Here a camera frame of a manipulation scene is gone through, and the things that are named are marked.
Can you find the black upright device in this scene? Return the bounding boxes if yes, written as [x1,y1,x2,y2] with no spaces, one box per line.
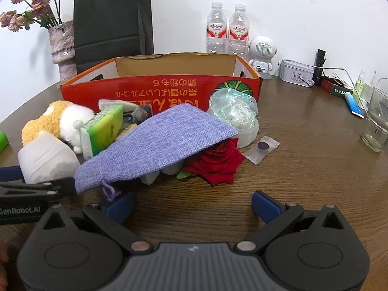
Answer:
[312,48,327,85]

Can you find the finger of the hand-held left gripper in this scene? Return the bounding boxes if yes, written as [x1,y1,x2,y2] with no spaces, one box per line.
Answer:
[0,177,76,202]
[0,166,26,184]

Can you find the white tin box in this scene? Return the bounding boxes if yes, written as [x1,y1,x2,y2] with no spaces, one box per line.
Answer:
[279,60,316,88]

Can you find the small clear spray bottle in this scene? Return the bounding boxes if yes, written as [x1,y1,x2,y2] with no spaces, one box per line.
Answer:
[353,70,367,104]

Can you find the blue tube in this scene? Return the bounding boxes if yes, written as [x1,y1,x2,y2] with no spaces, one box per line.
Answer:
[344,92,366,119]

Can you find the white cable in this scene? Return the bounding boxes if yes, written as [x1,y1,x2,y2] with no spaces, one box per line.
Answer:
[315,65,364,110]

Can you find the dried pink flowers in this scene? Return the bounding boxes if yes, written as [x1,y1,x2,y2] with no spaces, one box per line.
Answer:
[0,0,69,32]

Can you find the clear glass cup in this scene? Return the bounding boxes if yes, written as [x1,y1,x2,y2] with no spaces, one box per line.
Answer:
[361,86,388,154]

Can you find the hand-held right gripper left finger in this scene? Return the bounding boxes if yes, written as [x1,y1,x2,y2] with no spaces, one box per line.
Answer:
[36,192,154,256]

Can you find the clear dark candy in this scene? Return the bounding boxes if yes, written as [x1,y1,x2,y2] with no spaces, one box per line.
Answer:
[244,135,279,165]

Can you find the white silicone case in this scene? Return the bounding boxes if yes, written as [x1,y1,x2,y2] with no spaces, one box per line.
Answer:
[17,132,81,184]

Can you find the yellow white plush toy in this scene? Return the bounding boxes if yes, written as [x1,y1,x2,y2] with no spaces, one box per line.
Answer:
[22,101,96,154]

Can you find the red cardboard box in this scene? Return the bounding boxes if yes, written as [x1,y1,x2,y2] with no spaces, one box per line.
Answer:
[59,52,263,119]

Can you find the mottled ceramic vase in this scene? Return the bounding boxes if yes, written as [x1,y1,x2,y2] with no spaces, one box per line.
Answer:
[48,21,78,82]

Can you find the dark red flat box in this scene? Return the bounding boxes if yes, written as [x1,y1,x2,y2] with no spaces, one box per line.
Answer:
[321,79,354,98]

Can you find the clear water bottle red label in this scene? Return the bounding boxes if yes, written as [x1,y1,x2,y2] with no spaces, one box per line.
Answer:
[228,4,250,57]
[207,2,228,54]

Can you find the red fabric rose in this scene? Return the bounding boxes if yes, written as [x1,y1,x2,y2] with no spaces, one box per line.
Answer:
[177,138,246,186]

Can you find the clear iridescent plastic container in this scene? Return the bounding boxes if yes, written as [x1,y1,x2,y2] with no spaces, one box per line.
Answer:
[209,88,259,149]

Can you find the white robot speaker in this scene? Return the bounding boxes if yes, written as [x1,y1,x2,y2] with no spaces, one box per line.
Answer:
[248,36,279,79]

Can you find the green tissue packet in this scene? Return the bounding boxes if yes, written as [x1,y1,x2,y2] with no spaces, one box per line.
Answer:
[79,105,124,160]

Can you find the black paper bag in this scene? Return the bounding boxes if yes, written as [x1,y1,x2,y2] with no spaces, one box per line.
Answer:
[73,0,154,75]

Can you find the purple fabric pouch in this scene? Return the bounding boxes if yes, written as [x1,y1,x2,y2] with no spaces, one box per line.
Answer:
[74,105,239,203]

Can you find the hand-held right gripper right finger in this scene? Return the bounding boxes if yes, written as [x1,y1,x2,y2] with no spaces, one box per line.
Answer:
[235,190,352,255]

